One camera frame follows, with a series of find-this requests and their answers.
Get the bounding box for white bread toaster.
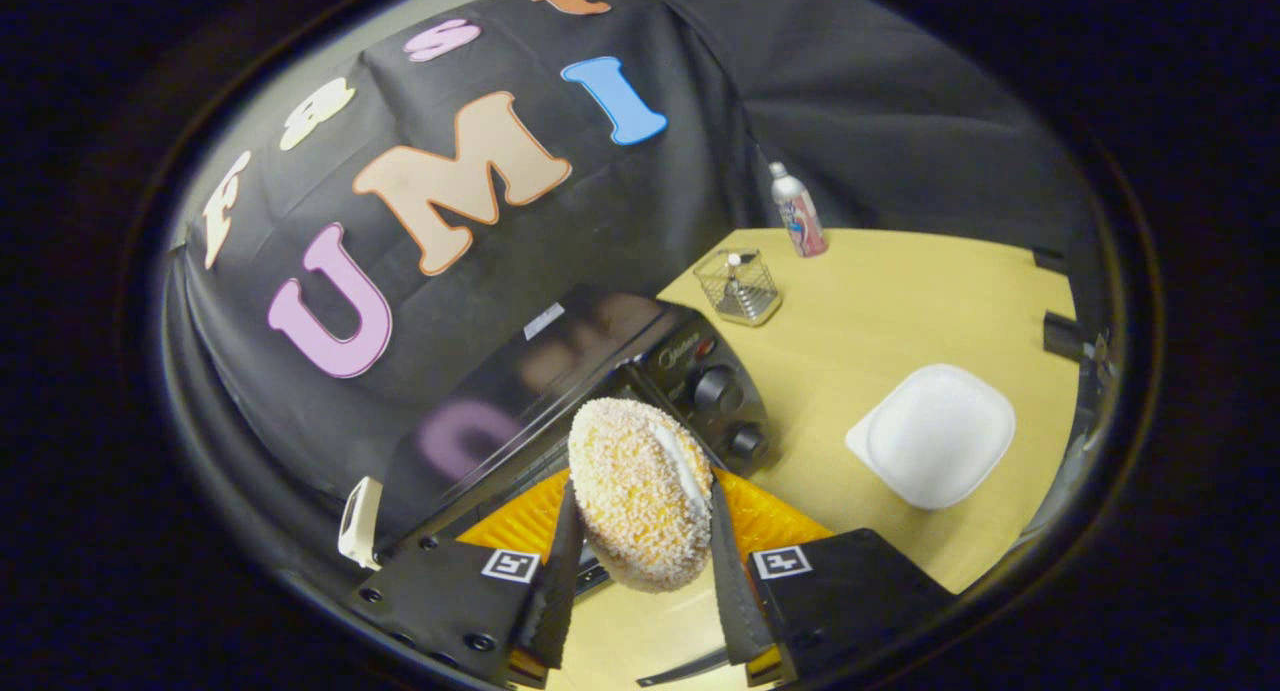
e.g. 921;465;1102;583
336;475;385;573

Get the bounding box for white square plate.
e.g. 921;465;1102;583
844;362;1018;513

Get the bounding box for black toaster oven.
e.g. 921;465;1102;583
374;285;774;689

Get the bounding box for sugar-coated doughnut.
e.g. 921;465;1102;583
567;397;717;595

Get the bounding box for clear glass toothpick holder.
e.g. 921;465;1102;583
692;247;784;329

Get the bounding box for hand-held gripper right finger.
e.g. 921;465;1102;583
707;467;958;688

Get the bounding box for silver bottle with pink label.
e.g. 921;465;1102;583
767;160;830;260

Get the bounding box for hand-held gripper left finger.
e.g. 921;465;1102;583
345;469;587;691

